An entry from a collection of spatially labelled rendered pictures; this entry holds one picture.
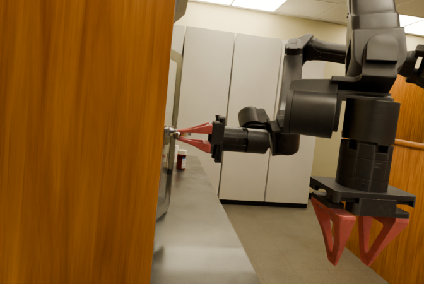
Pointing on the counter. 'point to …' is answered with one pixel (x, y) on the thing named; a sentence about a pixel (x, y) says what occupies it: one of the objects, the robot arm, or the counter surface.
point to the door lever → (178, 133)
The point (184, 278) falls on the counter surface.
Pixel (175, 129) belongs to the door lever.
